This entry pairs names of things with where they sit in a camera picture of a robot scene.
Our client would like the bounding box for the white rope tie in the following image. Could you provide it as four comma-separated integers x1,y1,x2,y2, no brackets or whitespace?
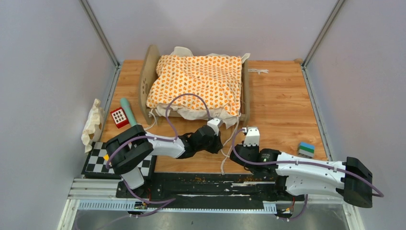
220,122,239,175
248,69,269,75

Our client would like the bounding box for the yellow duck print blanket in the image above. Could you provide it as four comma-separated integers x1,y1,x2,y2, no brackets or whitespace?
145,46,248,121

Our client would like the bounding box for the wooden pet bed frame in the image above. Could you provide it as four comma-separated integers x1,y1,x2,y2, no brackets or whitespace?
138,44,255,128

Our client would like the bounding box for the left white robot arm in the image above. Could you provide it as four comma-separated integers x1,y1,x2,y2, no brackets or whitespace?
105,118,223,198

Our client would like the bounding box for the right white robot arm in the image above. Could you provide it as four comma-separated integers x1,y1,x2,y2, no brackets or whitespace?
230,127,383,208

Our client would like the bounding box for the blue green small block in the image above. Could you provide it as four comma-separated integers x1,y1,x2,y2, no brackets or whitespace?
297,142,315,159

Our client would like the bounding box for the teal cylinder toy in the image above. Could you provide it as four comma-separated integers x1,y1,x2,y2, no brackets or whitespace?
120,98,138,127

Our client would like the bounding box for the red window toy block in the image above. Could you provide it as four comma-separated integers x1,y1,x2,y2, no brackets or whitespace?
110,107,129,128

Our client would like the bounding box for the white duck pillow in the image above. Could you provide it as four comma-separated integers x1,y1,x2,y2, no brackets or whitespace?
81,99,104,154

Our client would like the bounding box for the black white checkerboard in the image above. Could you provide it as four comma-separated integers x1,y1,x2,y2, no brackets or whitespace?
82,142,157,179

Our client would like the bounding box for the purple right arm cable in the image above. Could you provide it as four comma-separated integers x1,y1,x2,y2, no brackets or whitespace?
228,124,386,217

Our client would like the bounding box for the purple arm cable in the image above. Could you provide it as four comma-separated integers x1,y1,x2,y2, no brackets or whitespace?
105,92,216,210
228,124,386,217

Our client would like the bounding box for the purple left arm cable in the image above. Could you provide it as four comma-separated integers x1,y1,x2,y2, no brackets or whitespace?
105,92,216,210

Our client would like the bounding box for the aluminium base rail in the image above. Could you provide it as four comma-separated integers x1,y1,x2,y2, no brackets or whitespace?
60,171,365,214

